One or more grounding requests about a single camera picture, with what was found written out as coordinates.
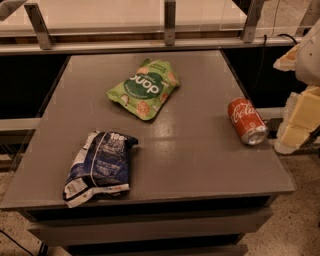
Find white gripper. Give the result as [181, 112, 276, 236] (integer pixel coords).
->
[273, 20, 320, 154]

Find red coke can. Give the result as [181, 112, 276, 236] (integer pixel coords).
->
[228, 97, 268, 146]

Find green snack pouch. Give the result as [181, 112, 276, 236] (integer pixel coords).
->
[107, 59, 180, 121]

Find grey drawer cabinet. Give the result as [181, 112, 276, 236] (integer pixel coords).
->
[19, 196, 278, 256]

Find blue chip bag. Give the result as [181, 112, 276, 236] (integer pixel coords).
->
[63, 131, 138, 208]

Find black cable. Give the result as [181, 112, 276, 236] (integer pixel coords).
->
[256, 33, 298, 91]

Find metal railing frame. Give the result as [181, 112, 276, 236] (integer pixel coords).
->
[0, 0, 319, 55]

